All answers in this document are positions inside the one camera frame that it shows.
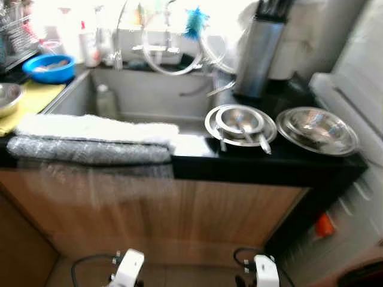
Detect small steel bowl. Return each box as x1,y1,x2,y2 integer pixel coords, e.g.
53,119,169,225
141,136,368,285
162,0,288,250
215,108,265,136

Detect white washing machine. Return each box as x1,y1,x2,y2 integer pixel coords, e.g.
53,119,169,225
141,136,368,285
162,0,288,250
308,72,383,267

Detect steel plate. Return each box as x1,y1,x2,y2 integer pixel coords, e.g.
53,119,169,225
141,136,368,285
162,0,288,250
205,104,278,148
276,106,360,157

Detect white ribbed appliance panel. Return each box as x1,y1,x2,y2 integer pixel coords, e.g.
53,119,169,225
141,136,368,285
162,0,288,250
334,0,383,123

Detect small orange object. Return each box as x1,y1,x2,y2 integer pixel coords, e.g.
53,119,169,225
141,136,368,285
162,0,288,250
315,212,336,238

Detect white hanging towel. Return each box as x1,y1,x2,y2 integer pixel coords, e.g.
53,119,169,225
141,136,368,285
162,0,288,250
266,0,336,81

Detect steel knife block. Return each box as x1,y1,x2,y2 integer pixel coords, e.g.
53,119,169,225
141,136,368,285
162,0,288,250
232,17,287,99

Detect blue bottle brush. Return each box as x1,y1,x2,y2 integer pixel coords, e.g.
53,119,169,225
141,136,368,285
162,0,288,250
183,7,209,41

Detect wooden cabinet door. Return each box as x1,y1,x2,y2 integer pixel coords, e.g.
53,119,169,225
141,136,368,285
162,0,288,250
0,167,309,267

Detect stainless steel sink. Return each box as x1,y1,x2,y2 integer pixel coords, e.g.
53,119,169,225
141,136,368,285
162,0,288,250
42,67,237,135

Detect chrome mixer tap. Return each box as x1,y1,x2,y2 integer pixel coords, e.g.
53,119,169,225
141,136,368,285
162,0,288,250
141,3,183,56

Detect flexible steel faucet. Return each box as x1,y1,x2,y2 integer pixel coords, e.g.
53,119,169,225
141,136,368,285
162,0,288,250
111,0,130,68

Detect clear plastic bottle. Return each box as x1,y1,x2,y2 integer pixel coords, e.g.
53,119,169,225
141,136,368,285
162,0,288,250
95,84,118,119

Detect clear bubble wrap sheet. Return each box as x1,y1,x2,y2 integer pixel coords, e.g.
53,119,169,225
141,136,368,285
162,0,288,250
6,114,180,166

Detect white soap bottle red pump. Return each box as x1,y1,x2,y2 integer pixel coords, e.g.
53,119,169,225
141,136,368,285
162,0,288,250
80,21,102,68

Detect blue plastic bowl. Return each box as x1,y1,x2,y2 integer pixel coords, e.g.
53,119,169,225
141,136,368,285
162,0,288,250
23,54,76,84

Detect yellow cleaning cloth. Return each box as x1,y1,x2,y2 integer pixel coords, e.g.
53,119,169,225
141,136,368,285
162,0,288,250
0,82,66,136

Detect large steel bowl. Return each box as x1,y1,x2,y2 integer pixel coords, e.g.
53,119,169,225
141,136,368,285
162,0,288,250
0,83,23,118

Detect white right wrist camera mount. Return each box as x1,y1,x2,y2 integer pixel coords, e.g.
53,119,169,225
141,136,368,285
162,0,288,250
254,255,281,287

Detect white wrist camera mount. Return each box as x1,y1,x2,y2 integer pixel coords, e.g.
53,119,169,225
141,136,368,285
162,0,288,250
254,255,281,287
111,249,145,287

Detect black knife handles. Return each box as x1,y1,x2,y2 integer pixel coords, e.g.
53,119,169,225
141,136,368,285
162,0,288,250
254,0,294,22

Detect white looped hose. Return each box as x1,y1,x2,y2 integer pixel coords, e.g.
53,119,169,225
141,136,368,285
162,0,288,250
141,30,237,76

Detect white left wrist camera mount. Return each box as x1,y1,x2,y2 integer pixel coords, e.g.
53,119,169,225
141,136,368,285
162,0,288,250
111,249,145,287

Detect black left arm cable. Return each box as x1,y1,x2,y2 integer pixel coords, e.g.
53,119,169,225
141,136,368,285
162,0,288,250
71,254,120,287

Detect wire dish rack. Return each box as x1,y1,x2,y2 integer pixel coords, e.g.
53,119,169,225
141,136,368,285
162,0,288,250
0,0,39,72

